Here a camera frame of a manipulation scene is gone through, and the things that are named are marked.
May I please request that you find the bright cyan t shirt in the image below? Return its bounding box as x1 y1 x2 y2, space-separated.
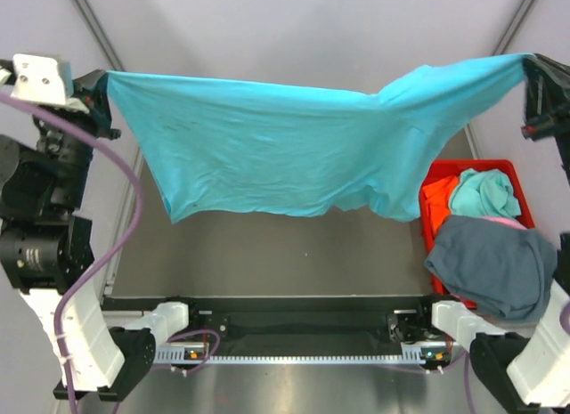
107 54 524 223

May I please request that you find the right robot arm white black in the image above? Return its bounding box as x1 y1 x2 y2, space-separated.
415 54 569 413

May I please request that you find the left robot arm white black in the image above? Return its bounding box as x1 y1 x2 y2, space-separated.
1 70 202 402

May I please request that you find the teal green t shirt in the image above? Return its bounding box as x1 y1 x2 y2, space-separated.
448 168 522 218

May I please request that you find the red plastic bin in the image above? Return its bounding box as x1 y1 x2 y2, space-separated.
418 158 537 311

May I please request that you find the pink t shirt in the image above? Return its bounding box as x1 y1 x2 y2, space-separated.
483 216 526 230

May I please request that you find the orange t shirt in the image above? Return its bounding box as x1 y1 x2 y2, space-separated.
421 175 459 237

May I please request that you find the grey blue t shirt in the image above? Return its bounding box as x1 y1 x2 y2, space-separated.
425 215 558 321

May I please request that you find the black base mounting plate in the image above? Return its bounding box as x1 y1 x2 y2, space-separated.
101 296 469 355

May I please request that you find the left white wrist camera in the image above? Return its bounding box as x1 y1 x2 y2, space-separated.
1 53 89 114

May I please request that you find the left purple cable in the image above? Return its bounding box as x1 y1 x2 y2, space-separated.
0 91 222 414

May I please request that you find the right aluminium frame post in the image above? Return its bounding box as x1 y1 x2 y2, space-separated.
464 0 540 159

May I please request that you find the aluminium frame post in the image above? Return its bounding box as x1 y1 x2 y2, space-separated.
464 0 540 159
70 0 143 297

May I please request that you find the left aluminium frame post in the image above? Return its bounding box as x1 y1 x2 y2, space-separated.
70 0 143 297

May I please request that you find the grey slotted cable duct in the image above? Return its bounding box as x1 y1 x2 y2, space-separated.
153 345 449 367

